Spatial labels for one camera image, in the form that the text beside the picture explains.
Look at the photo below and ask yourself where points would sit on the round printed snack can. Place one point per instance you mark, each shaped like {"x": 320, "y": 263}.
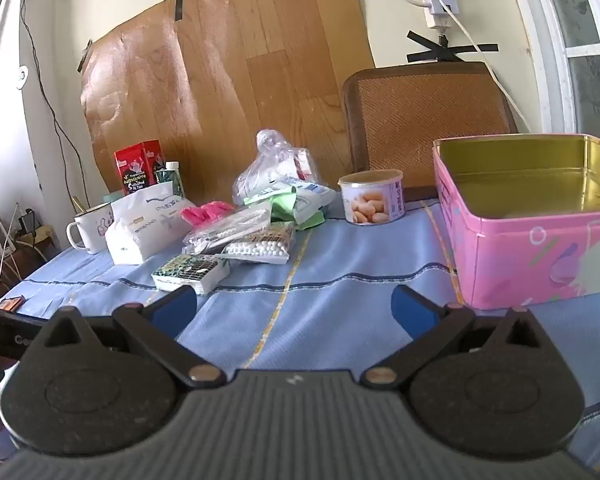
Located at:
{"x": 370, "y": 205}

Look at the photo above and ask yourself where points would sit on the white window frame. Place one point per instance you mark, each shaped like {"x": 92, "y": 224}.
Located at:
{"x": 545, "y": 35}

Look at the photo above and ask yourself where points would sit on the green packet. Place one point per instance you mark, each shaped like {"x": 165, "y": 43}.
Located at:
{"x": 285, "y": 208}

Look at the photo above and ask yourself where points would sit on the wood pattern wall sheet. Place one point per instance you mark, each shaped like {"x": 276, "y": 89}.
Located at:
{"x": 230, "y": 60}

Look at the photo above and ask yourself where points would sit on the blue and white packet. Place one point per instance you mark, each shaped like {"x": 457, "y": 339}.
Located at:
{"x": 313, "y": 194}

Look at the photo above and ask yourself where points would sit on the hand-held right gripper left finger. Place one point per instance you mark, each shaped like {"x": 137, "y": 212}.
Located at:
{"x": 176, "y": 307}

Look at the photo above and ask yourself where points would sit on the clear plastic bag of cotton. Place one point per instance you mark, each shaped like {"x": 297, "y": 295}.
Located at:
{"x": 265, "y": 170}

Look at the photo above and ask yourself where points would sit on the red printed box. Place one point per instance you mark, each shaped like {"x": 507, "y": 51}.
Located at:
{"x": 137, "y": 170}

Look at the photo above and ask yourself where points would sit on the white round wall hook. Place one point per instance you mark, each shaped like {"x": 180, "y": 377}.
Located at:
{"x": 23, "y": 76}

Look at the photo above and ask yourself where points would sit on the green bottle with white cap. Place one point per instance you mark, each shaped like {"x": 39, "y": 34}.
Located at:
{"x": 172, "y": 177}

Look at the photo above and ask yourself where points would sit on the small orange item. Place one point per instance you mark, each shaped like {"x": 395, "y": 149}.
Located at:
{"x": 10, "y": 304}

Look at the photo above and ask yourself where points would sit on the pink tin box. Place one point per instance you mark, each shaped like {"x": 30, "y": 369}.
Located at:
{"x": 520, "y": 255}

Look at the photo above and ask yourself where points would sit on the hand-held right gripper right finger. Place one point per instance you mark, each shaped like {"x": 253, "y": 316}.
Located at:
{"x": 411, "y": 310}

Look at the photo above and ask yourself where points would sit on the pink fluffy item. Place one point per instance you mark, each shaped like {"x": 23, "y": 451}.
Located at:
{"x": 202, "y": 212}

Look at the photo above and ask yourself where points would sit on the crossed black tape strips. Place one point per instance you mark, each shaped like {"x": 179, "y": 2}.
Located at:
{"x": 445, "y": 50}

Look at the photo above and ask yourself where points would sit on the small labelled clear box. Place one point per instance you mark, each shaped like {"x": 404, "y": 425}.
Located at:
{"x": 190, "y": 272}

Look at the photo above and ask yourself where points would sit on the blue striped tablecloth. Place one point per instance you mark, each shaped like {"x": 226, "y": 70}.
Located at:
{"x": 330, "y": 270}

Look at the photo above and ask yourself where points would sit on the white enamel mug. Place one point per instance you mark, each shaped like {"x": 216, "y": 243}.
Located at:
{"x": 92, "y": 232}

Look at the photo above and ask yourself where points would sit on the long clear cotton swab bag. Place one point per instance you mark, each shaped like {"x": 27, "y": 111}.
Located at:
{"x": 220, "y": 235}

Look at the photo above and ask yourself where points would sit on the white tissue pack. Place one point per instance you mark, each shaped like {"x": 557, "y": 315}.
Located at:
{"x": 140, "y": 230}

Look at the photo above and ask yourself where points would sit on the wooden cotton swab pack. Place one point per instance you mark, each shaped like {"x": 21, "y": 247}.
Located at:
{"x": 260, "y": 249}

